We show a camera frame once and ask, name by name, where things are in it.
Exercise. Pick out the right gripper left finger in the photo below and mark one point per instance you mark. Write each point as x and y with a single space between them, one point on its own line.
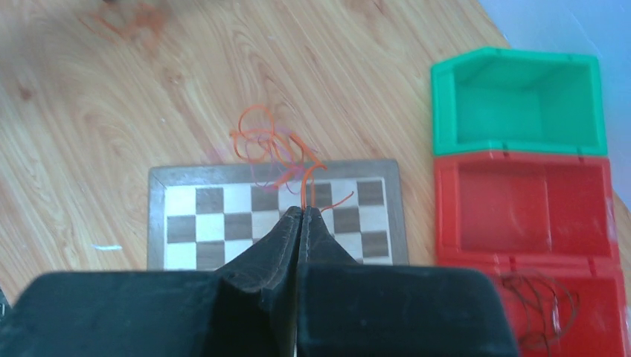
245 308

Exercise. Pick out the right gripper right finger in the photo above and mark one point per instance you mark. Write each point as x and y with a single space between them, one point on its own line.
350 309

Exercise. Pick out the wooden chessboard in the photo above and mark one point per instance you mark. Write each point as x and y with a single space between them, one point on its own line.
202 217

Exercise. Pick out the red bin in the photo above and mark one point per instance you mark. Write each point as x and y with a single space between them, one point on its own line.
524 208
564 311

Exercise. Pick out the red bin middle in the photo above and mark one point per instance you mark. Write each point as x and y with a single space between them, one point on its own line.
564 311

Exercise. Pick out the green plastic bin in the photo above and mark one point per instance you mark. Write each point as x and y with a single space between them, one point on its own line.
518 101

